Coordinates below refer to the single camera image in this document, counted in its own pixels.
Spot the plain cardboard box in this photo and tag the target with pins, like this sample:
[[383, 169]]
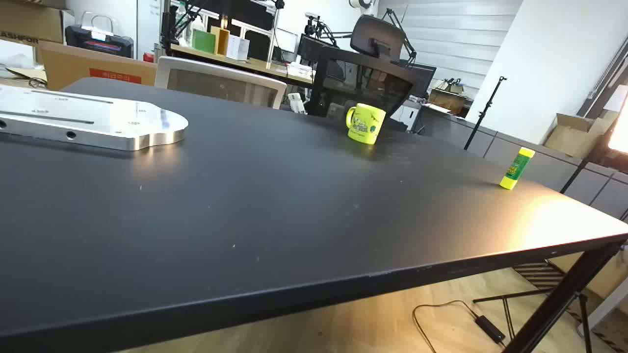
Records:
[[30, 20]]

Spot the black table leg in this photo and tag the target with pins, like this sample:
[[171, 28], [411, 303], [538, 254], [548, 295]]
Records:
[[562, 295]]

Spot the yellow green glue stick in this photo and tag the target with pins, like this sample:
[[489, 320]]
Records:
[[517, 169]]

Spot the black tripod stand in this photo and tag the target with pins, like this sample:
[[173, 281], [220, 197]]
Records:
[[485, 110]]

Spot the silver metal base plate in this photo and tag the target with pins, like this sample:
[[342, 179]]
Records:
[[91, 120]]

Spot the yellow mug cup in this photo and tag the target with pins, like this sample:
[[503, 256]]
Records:
[[366, 126]]

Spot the wooden desk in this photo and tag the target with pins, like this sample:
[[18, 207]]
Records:
[[248, 63]]

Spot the black computer monitor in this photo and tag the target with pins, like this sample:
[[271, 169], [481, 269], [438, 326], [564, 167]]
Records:
[[419, 77]]

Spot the open cardboard box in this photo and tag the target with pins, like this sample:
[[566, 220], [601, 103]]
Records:
[[576, 134]]

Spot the grey low cabinet row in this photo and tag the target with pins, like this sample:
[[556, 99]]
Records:
[[556, 167]]

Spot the cardboard box with red label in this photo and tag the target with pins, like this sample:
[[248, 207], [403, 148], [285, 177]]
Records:
[[91, 65]]

